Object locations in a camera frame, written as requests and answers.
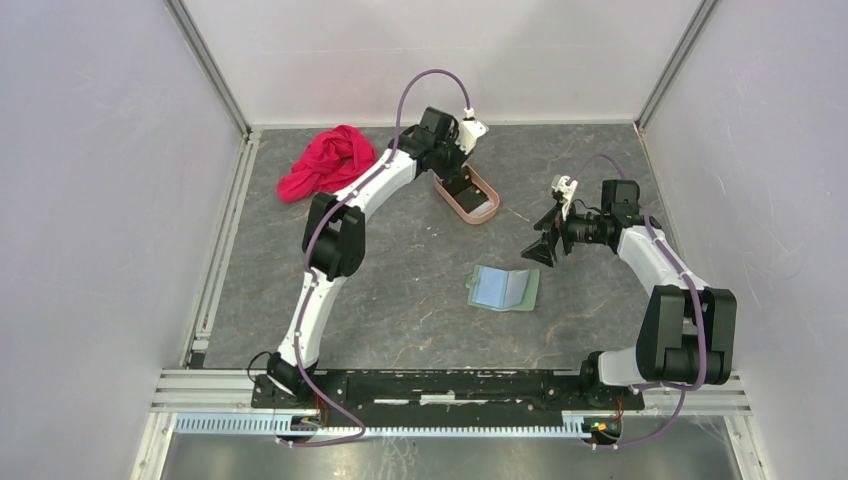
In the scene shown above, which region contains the red crumpled cloth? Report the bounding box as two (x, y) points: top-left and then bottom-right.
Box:
(276, 125), (377, 203)

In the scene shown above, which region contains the aluminium frame rail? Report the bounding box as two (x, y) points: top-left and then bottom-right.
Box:
(152, 370), (750, 439)

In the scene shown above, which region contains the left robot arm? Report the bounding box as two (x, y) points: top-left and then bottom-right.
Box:
(267, 107), (488, 408)

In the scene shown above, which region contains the pink oval card tray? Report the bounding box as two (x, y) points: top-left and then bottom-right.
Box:
(433, 164), (501, 225)

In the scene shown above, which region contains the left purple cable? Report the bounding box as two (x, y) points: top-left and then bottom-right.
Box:
(278, 68), (473, 448)

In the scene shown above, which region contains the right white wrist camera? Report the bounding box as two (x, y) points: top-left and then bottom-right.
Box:
(551, 175), (578, 220)

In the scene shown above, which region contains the green card holder wallet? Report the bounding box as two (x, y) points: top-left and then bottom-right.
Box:
(465, 265), (540, 312)

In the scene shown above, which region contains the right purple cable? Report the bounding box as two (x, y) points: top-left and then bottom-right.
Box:
(569, 153), (710, 452)

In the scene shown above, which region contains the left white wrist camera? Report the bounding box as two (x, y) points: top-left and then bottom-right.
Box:
(456, 118), (489, 156)

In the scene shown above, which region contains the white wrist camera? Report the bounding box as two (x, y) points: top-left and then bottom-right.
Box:
(551, 175), (578, 220)
(456, 118), (489, 156)

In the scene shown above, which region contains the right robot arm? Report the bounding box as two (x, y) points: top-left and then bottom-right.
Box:
(521, 176), (737, 408)

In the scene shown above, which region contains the purple cable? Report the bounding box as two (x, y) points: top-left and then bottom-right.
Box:
(569, 153), (710, 452)
(278, 68), (473, 448)

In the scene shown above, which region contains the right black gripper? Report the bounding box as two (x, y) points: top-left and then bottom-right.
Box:
(521, 199), (608, 268)

